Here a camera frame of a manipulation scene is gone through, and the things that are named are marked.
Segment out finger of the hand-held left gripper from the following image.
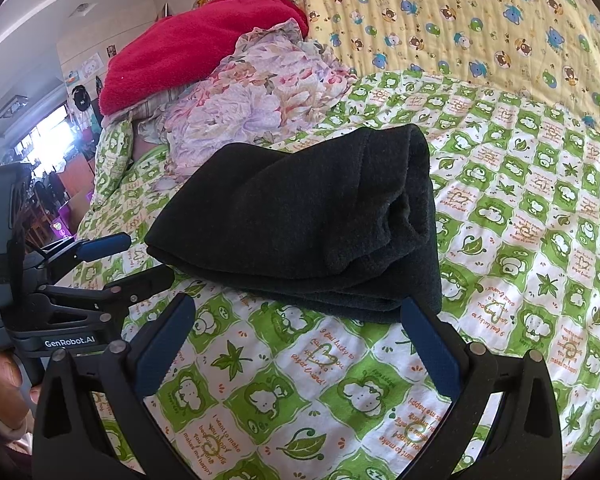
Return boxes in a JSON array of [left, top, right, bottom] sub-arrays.
[[42, 232, 134, 282], [36, 264, 177, 322]]

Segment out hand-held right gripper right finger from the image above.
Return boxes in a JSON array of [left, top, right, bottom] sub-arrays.
[[400, 297, 563, 480]]

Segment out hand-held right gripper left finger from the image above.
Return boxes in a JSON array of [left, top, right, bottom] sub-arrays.
[[32, 292, 197, 480]]

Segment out dark pants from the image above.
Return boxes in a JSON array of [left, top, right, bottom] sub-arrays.
[[144, 124, 444, 326]]

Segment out person's left forearm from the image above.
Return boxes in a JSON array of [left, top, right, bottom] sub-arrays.
[[0, 399, 36, 461]]

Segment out person's left hand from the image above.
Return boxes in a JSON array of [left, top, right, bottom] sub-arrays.
[[0, 351, 42, 411]]

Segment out wooden cabinet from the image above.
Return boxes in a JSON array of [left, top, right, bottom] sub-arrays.
[[59, 154, 97, 213]]

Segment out green checked pillow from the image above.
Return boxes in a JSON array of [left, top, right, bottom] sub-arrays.
[[94, 119, 137, 182]]

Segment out green checked bed sheet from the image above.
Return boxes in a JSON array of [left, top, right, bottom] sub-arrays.
[[72, 70, 600, 480]]

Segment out black cap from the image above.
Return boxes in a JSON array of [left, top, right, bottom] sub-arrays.
[[71, 85, 93, 112]]

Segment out ceiling light fixture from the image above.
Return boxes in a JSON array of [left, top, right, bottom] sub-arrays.
[[0, 94, 31, 120]]

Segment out floral quilt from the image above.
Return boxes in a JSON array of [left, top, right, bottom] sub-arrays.
[[130, 17, 359, 182]]

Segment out red fleece blanket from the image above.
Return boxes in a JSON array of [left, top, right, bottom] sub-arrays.
[[99, 0, 311, 117]]

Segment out yellow animal print blanket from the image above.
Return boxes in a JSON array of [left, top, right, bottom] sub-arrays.
[[284, 0, 600, 132]]

